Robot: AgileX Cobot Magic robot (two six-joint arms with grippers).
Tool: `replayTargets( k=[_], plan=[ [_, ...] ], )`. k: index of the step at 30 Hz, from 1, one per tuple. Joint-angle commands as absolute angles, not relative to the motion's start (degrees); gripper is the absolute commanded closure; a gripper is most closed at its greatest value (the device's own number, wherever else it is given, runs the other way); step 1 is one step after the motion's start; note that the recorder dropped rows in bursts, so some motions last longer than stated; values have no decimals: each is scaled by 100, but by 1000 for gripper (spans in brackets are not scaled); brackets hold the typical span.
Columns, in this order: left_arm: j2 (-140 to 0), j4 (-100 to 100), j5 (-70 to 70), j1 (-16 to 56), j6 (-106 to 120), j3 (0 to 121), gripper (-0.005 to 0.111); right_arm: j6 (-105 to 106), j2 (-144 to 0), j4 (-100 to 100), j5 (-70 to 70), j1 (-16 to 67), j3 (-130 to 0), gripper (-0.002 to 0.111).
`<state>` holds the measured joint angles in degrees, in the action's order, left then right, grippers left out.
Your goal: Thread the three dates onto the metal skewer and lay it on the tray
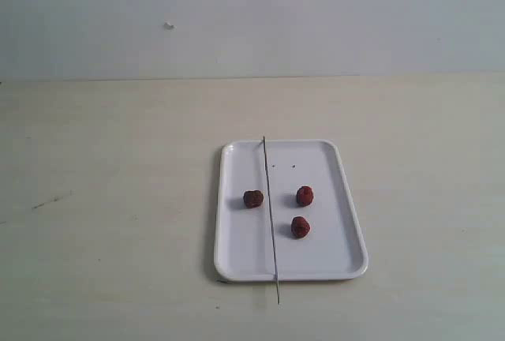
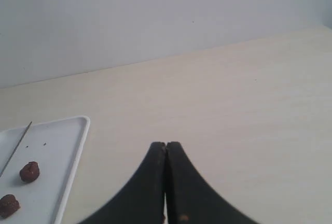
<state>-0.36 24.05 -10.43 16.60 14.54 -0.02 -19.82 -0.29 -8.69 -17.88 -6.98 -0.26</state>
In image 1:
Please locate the white rectangular plastic tray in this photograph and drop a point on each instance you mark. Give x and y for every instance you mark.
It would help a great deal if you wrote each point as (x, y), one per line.
(334, 249)

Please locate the thin metal skewer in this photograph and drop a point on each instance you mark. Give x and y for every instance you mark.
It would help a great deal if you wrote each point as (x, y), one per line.
(271, 221)

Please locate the dark brown meatball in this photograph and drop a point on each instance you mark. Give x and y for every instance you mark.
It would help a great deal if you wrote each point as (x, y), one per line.
(253, 198)

